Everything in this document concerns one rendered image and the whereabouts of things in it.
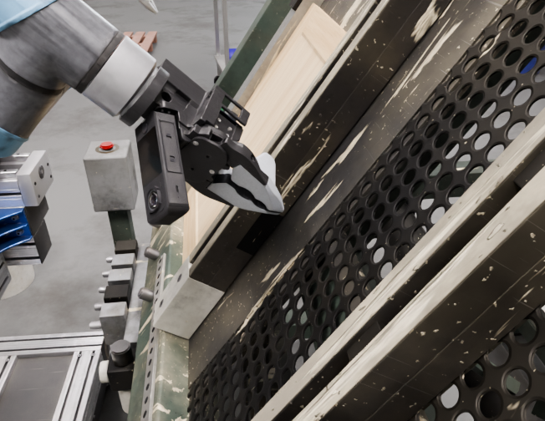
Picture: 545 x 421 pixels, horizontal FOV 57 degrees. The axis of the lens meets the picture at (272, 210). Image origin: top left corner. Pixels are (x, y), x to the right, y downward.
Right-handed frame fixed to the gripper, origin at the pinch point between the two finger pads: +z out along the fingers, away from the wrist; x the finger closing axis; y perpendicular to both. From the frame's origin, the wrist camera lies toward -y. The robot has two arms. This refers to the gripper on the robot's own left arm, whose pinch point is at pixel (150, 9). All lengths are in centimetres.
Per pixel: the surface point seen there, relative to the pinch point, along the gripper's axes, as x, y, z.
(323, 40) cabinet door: -17.5, 28.8, 18.2
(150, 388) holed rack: -59, -19, 41
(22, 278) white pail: 73, -136, 75
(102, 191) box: 18, -46, 36
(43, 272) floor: 84, -135, 82
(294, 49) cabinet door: -4.0, 22.8, 20.8
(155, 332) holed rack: -47, -20, 41
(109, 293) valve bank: -21, -40, 46
